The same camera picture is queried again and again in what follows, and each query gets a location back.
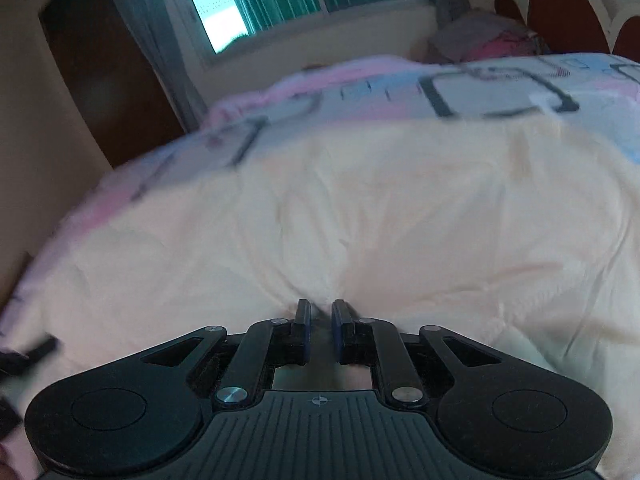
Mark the bed with patterned sheet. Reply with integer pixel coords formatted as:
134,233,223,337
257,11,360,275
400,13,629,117
0,51,640,341

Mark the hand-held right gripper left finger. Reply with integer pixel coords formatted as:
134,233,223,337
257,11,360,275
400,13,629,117
140,299,312,411

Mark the pink folded cloth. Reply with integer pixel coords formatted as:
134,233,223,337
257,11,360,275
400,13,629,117
462,29,553,63

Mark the cream padded jacket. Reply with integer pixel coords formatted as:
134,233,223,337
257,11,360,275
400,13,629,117
0,119,640,480

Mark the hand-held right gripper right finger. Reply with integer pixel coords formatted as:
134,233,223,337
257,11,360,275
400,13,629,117
331,298,503,404

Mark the red and white headboard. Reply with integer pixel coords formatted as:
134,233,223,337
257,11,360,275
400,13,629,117
492,0,640,57

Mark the pile of folded clothes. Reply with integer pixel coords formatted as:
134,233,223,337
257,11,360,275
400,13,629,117
425,9,526,63

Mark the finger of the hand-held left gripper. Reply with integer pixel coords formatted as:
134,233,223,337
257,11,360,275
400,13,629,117
0,336,58,377

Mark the pink floral blanket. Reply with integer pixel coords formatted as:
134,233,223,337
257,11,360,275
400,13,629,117
207,56,436,116

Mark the brown wooden door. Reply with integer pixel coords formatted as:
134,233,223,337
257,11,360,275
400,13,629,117
37,0,187,170

